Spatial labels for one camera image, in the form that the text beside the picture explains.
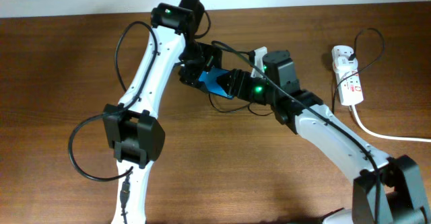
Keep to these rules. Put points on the white USB charger plug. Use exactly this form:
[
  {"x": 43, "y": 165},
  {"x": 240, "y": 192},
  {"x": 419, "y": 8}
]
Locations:
[{"x": 342, "y": 64}]

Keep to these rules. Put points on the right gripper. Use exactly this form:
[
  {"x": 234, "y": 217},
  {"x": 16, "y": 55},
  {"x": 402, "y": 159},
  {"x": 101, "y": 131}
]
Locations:
[{"x": 240, "y": 83}]

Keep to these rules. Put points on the white power strip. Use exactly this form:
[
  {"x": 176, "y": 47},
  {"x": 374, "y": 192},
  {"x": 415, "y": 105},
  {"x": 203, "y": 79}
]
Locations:
[{"x": 350, "y": 89}]

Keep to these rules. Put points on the blue screen smartphone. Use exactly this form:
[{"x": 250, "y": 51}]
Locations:
[{"x": 210, "y": 84}]

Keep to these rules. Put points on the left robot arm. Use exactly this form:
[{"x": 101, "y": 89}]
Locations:
[{"x": 132, "y": 126}]

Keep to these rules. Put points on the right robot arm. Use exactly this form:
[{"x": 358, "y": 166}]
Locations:
[{"x": 385, "y": 189}]

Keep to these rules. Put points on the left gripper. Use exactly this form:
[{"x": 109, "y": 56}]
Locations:
[{"x": 191, "y": 75}]

